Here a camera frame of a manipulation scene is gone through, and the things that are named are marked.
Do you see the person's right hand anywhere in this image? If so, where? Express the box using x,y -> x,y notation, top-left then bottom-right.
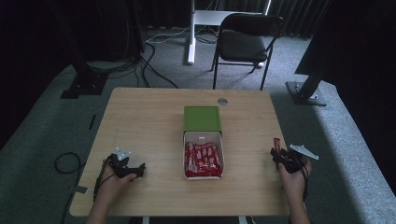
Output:
277,158 -> 313,204

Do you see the white desk frame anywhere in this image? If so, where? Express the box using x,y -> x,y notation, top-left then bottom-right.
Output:
187,0 -> 272,65

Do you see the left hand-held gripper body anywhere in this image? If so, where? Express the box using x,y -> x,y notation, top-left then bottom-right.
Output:
106,147 -> 133,179

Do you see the white floor cable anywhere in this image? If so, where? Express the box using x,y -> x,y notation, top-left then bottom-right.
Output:
145,26 -> 191,45

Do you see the dark curtain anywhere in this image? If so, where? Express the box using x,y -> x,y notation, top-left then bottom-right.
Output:
294,0 -> 396,194

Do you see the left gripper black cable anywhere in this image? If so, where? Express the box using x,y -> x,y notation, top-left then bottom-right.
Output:
92,154 -> 120,203

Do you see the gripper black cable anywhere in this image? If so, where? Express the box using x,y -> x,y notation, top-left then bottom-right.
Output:
293,157 -> 310,203
92,154 -> 120,203

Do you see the person's left hand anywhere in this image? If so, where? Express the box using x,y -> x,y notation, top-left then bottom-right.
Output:
96,161 -> 138,204

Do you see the black looped floor cable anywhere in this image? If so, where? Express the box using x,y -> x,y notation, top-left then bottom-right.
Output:
54,152 -> 82,224

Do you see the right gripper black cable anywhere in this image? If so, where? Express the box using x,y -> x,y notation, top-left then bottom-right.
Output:
293,157 -> 310,203

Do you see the white drawer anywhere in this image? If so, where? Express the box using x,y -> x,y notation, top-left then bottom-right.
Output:
182,131 -> 225,181

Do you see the pile of red snack packets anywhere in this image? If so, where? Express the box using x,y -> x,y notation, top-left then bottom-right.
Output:
184,142 -> 224,178

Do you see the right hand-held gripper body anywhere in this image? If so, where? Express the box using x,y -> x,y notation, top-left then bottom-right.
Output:
278,144 -> 319,175

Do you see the black folding chair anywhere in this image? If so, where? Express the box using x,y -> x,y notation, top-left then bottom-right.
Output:
210,12 -> 285,91

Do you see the black metal stand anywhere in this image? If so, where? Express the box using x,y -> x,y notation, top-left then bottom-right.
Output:
285,62 -> 331,107
46,0 -> 110,100

